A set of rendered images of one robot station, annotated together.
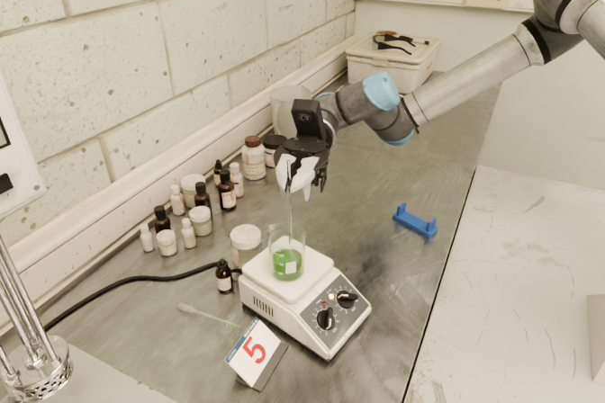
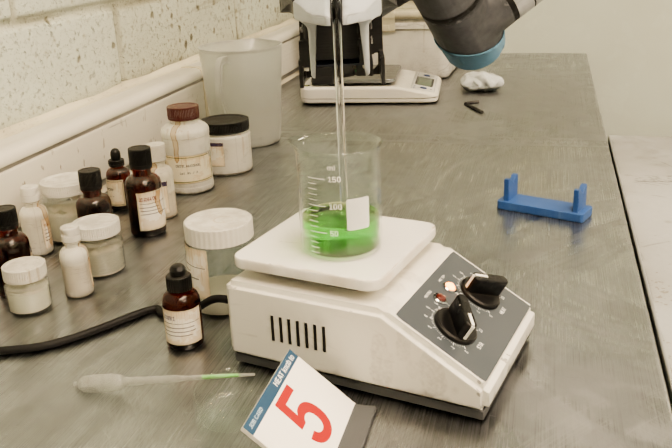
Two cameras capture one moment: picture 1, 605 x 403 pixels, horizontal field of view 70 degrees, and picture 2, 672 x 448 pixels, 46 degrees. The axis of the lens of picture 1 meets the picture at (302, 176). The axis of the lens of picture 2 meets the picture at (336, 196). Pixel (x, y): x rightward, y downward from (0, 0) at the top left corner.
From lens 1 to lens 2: 0.33 m
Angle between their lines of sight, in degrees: 16
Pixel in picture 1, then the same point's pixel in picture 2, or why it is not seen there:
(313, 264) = (394, 231)
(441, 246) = (612, 230)
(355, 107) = not seen: outside the picture
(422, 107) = not seen: outside the picture
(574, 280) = not seen: outside the picture
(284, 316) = (359, 332)
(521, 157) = not seen: hidden behind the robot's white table
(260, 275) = (283, 259)
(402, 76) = (425, 44)
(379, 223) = (475, 217)
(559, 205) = not seen: outside the picture
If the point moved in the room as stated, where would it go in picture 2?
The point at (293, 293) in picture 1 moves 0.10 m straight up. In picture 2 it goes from (372, 272) to (368, 129)
